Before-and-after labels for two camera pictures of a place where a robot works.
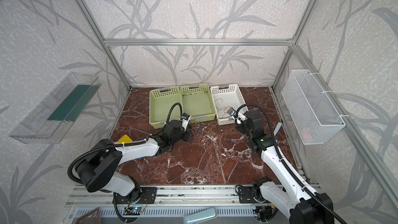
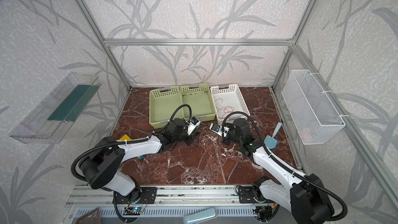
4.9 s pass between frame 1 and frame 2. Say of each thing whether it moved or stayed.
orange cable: stayed
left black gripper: stayed
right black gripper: moved
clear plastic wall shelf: stayed
